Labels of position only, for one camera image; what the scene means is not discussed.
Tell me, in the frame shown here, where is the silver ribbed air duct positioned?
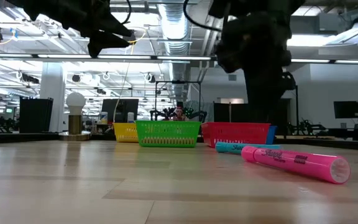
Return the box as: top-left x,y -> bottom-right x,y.
157,2 -> 193,103

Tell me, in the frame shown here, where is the red plastic basket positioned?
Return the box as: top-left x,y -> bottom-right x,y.
201,122 -> 272,149

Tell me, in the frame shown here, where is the blue plastic basket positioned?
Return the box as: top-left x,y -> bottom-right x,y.
265,125 -> 278,146

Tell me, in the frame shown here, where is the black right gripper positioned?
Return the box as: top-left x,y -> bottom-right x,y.
228,12 -> 296,125

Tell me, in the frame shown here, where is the black wall monitor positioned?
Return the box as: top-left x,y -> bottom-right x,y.
333,101 -> 358,119

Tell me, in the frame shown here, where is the cyan highlighter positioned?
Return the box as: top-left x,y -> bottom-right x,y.
215,141 -> 282,156

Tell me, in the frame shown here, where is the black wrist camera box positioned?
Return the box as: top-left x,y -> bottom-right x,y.
214,27 -> 250,74

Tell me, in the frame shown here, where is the long ceiling strip light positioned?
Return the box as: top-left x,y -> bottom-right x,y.
0,53 -> 213,62
290,57 -> 358,65

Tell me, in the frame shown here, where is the white bulb table lamp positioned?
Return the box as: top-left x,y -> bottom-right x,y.
57,92 -> 92,141

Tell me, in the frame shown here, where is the green plastic basket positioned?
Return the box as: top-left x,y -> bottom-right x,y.
135,120 -> 201,148

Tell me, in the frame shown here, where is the black partition panel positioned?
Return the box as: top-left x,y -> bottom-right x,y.
213,102 -> 248,124
19,98 -> 54,134

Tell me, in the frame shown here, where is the yellow plastic basket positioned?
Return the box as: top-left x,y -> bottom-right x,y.
112,122 -> 139,143

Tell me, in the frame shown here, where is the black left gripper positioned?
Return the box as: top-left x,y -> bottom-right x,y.
41,0 -> 136,58

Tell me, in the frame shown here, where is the person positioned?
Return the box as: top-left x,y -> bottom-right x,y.
172,106 -> 188,122

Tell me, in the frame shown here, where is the pink highlighter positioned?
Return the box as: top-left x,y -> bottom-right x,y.
241,145 -> 351,185

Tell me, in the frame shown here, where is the black metal gantry frame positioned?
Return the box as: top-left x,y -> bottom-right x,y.
293,85 -> 299,127
155,80 -> 201,122

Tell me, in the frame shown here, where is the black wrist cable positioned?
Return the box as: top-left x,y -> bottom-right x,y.
121,0 -> 132,25
183,0 -> 223,32

